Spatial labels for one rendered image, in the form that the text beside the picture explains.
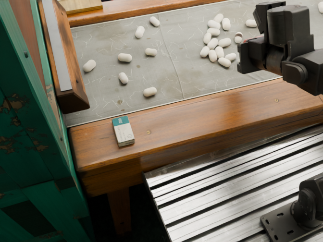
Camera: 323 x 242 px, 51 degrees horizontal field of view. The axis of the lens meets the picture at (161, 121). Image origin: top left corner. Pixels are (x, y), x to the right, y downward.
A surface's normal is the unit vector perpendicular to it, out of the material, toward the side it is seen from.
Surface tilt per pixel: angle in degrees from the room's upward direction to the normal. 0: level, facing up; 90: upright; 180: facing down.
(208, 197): 0
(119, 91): 0
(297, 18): 51
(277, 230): 0
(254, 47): 90
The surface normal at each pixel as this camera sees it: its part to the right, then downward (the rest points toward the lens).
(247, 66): 0.28, 0.32
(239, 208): 0.07, -0.51
